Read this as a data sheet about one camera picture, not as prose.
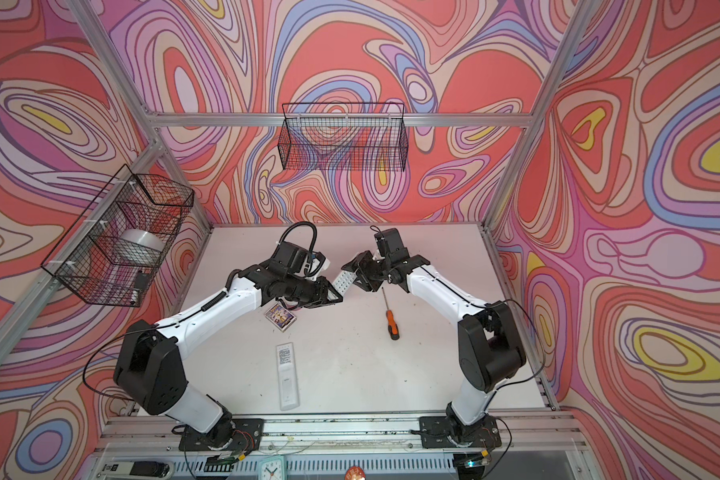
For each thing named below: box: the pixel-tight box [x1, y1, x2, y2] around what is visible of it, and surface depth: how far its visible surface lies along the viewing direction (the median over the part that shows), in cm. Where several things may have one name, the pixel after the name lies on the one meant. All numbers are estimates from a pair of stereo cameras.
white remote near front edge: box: [276, 342, 300, 411], surface depth 83 cm
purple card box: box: [264, 304, 297, 331], surface depth 95 cm
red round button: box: [344, 466, 367, 480], surface depth 70 cm
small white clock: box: [258, 455, 287, 480], surface depth 69 cm
